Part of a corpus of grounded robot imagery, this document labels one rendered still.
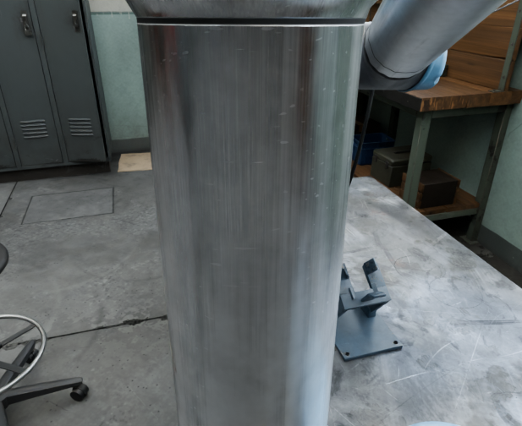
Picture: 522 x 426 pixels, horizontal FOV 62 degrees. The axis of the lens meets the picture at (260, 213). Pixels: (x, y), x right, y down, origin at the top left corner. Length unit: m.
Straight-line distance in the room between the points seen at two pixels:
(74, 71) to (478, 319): 2.99
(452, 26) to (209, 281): 0.26
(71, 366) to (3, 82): 2.16
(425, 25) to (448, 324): 0.56
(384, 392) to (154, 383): 1.21
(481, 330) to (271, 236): 0.69
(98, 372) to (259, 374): 1.68
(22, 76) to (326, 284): 3.34
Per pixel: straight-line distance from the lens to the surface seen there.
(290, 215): 0.16
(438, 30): 0.37
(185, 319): 0.19
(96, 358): 1.92
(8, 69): 3.48
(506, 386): 0.75
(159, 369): 1.81
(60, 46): 3.37
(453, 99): 2.22
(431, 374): 0.72
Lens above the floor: 1.30
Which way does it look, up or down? 28 degrees down
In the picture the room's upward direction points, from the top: straight up
